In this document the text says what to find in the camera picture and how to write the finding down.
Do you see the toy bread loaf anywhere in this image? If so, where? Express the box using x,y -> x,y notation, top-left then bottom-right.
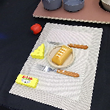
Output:
52,45 -> 73,65

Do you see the yellow toy cheese wedge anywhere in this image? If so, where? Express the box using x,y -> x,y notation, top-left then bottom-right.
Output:
31,44 -> 45,59

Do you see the red toy tomato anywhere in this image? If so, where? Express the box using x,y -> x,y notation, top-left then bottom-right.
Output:
31,23 -> 42,35

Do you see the round beige plate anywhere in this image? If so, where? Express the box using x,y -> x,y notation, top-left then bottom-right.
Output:
47,45 -> 75,69

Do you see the white woven placemat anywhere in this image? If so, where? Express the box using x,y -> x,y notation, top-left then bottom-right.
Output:
10,23 -> 103,110

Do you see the yellow butter box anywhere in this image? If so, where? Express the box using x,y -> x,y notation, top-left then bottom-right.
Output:
15,74 -> 39,88

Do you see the grey toy saucepan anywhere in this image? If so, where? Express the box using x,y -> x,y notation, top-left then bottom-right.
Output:
63,0 -> 85,12

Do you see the fork with wooden handle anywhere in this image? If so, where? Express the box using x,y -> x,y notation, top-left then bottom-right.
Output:
37,64 -> 79,77

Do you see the knife with wooden handle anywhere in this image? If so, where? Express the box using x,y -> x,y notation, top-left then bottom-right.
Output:
48,41 -> 88,50

